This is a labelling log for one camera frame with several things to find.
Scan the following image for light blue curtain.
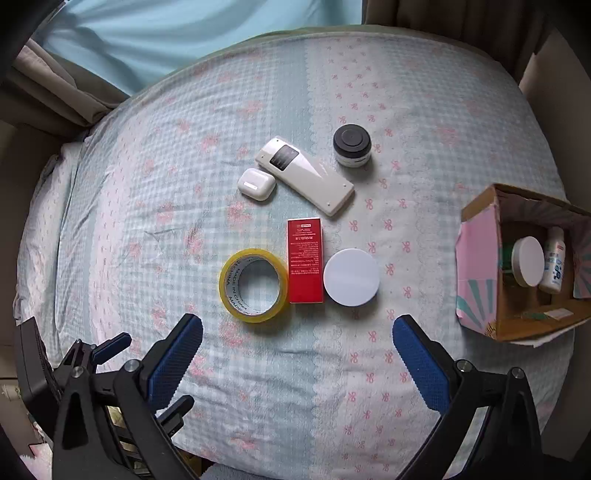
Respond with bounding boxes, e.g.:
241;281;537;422
37;0;366;99

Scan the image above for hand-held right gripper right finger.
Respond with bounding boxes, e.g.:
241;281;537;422
392;314;544;480

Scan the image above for white earbuds case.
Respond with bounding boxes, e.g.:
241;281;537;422
237;168;277;201

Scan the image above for black-lidded white jar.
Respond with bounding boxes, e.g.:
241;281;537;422
333;124;372;168

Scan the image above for open cardboard box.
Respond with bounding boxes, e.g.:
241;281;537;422
455;183;591;348

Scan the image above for white round flat case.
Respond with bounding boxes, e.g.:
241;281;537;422
322;248;382;308

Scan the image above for floral checked bed sheet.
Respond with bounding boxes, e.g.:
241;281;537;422
11;25;572;468

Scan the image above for white-lidded green jar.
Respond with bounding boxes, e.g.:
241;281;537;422
502;236;546;288

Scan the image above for white remote control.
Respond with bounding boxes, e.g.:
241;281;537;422
254;135;356;217

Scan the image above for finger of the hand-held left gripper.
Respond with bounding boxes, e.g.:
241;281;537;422
65;333;133;371
154;394;195;438

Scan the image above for yellow packing tape roll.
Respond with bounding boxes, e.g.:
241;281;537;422
218;248;290;324

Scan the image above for red rectangular box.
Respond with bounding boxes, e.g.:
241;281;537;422
287;217;326;304

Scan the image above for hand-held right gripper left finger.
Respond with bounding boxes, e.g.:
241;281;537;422
51;314;204;480

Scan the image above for small white bottle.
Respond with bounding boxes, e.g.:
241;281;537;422
538;226;568;295

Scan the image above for beige curtain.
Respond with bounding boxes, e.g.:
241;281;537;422
11;38;131;128

